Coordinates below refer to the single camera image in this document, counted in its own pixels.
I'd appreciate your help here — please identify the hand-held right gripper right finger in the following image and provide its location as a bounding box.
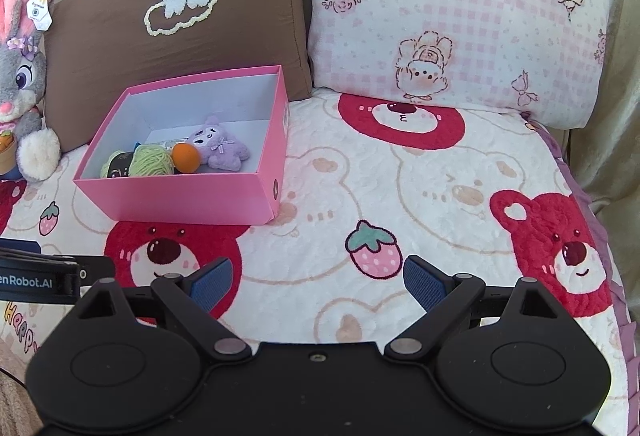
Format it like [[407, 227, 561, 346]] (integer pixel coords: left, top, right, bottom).
[[384, 255, 566, 360]]

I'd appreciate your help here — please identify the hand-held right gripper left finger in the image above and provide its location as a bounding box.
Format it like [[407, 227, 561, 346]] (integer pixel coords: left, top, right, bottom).
[[75, 257, 253, 362]]

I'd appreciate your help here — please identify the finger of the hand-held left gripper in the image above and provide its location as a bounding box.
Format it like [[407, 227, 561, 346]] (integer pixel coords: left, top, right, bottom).
[[0, 239, 77, 263], [79, 256, 116, 295]]

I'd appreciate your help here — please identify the pink cardboard box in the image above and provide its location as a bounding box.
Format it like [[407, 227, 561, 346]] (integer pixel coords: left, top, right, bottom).
[[73, 64, 291, 226]]

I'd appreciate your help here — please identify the green yarn ball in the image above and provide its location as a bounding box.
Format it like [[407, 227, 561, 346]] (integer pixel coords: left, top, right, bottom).
[[100, 144, 176, 179]]

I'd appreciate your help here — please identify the orange ball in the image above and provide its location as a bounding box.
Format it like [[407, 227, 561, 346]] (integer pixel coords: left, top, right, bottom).
[[172, 142, 203, 175]]

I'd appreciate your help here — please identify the purple plush toy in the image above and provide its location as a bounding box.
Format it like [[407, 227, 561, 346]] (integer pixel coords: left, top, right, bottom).
[[186, 116, 251, 171]]

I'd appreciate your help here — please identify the beige fluffy cloth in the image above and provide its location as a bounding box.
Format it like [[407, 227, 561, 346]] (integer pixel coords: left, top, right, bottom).
[[0, 341, 42, 436]]

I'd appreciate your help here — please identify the bear printed blanket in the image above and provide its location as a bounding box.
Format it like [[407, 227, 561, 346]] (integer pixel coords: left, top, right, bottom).
[[0, 86, 635, 436]]

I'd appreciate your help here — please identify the grey rabbit plush toy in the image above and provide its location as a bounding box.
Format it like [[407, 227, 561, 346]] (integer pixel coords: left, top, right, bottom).
[[0, 0, 62, 183]]

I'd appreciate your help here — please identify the brown embroidered pillow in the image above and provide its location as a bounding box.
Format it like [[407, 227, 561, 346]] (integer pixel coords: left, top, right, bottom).
[[42, 0, 314, 149]]

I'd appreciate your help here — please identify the pink checked pillow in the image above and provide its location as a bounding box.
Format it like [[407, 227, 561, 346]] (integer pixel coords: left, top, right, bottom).
[[285, 0, 612, 129]]

